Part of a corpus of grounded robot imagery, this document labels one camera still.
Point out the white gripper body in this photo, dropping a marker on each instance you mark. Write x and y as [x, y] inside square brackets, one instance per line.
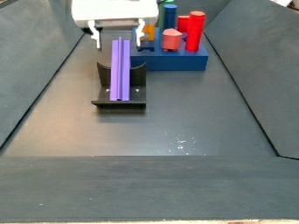
[114, 13]

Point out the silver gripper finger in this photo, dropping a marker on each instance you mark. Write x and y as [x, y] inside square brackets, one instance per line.
[95, 32]
[139, 32]

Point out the purple star prism block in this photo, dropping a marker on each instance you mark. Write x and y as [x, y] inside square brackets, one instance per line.
[121, 66]

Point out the blue peg board base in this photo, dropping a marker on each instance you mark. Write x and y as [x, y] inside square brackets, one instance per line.
[161, 60]

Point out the black L-shaped fixture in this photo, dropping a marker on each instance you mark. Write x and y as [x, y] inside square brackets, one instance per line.
[137, 101]

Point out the yellow arch block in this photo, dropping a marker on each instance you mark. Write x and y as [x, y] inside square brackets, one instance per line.
[149, 31]

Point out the pink-red pentagon block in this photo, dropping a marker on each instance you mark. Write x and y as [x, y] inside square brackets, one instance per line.
[171, 41]

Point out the blue cylinder peg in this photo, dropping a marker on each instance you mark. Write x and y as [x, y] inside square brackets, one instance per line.
[169, 15]

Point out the short red rounded block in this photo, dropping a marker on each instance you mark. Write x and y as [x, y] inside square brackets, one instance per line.
[183, 23]

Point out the green cylinder peg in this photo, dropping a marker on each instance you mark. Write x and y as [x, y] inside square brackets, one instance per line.
[161, 5]

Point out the tall red hexagonal peg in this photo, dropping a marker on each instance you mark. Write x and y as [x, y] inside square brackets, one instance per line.
[194, 30]

